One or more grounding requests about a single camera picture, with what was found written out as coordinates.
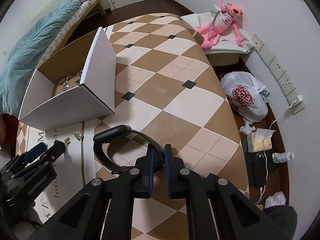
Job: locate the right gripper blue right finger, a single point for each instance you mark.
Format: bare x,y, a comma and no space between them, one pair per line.
216,209

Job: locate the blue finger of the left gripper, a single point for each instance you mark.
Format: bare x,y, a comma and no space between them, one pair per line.
53,153
35,152

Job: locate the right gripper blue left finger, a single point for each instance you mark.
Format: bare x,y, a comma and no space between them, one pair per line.
103,209

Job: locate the small gold earring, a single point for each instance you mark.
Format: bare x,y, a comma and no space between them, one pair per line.
80,135
67,141

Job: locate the black bag on floor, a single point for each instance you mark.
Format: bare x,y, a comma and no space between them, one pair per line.
258,167

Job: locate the white cardboard box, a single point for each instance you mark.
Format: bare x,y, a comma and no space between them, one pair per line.
75,84

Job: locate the clear plastic bottle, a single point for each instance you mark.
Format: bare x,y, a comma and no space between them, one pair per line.
282,157

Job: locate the yellow tissue pack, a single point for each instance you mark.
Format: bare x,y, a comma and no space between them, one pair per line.
258,140

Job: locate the teal blue duvet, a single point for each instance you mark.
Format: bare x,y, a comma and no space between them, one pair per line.
27,52

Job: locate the white plastic shopping bag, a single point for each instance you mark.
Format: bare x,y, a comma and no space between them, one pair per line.
243,92

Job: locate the checkered printed tablecloth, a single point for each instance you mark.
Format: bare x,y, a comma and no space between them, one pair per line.
165,88

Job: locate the bed with patterned mattress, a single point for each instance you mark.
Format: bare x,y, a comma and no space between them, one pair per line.
84,9

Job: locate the pink panther plush toy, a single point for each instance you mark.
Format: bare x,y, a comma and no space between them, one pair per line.
228,15

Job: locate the white charger with cable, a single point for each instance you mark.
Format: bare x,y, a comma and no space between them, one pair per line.
278,174

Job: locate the white wall power strip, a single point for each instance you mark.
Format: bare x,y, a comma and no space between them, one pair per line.
280,74

